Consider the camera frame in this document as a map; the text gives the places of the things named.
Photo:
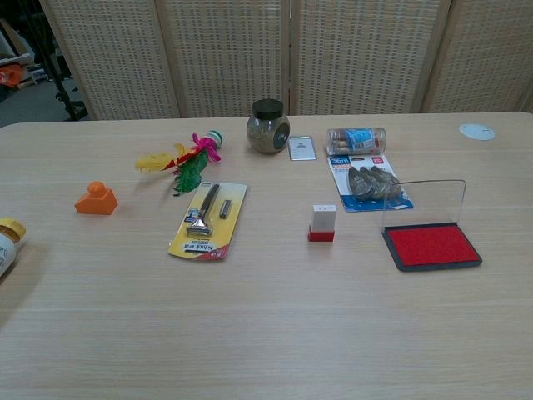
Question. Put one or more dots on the orange plastic object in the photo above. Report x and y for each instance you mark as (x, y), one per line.
(9, 76)

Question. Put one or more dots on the clear tube with blue label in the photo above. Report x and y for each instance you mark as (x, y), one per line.
(358, 141)

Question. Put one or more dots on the colourful feather shuttlecock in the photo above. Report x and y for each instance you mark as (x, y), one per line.
(191, 168)

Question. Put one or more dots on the orange toy block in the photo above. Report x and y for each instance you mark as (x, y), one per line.
(96, 202)

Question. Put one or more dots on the razor in yellow blister pack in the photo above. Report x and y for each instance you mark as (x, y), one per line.
(208, 225)

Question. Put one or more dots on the white and red stamp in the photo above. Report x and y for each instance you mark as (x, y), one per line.
(321, 221)

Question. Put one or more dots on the light blue printed card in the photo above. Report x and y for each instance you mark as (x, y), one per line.
(302, 148)

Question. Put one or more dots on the woven folding screen wooden frame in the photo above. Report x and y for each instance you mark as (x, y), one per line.
(233, 54)

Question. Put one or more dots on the red ink pad case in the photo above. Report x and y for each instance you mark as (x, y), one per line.
(433, 246)

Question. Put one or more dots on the correction tape blue blister pack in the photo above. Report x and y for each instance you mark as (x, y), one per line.
(366, 179)

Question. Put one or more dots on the black tripod stand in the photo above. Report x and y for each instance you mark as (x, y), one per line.
(63, 89)

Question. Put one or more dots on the white drink bottle yellow cap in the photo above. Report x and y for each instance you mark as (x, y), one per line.
(8, 246)

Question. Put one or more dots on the glass jar with black lid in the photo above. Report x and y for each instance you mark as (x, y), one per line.
(266, 133)

